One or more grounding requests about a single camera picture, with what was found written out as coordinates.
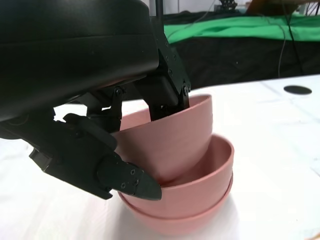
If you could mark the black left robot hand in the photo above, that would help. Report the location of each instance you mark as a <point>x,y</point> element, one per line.
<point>75,50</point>

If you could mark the pink bowl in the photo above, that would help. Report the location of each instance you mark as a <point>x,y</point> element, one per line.
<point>175,140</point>
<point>190,200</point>
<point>180,225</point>

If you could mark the black pole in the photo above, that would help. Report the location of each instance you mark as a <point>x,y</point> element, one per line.
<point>159,7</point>

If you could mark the black backdrop cloth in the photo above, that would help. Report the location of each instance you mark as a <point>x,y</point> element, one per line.
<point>237,62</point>

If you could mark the green cloth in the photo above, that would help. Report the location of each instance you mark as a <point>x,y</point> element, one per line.
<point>237,27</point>

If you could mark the black round table hole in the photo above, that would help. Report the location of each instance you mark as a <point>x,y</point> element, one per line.
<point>297,90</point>

